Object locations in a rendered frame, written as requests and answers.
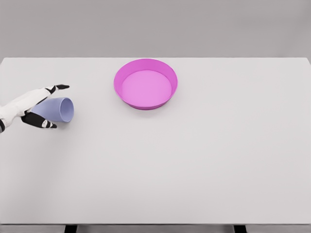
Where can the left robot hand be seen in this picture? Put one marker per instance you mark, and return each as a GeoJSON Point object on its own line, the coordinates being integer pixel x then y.
{"type": "Point", "coordinates": [31, 99]}

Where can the lavender plastic cup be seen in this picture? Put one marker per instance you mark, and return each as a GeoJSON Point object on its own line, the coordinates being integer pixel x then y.
{"type": "Point", "coordinates": [54, 109]}

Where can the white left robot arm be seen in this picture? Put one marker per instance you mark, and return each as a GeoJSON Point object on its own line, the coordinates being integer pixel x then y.
{"type": "Point", "coordinates": [6, 112]}

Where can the pink round plate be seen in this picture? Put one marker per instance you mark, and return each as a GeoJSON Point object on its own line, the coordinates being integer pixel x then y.
{"type": "Point", "coordinates": [145, 85]}

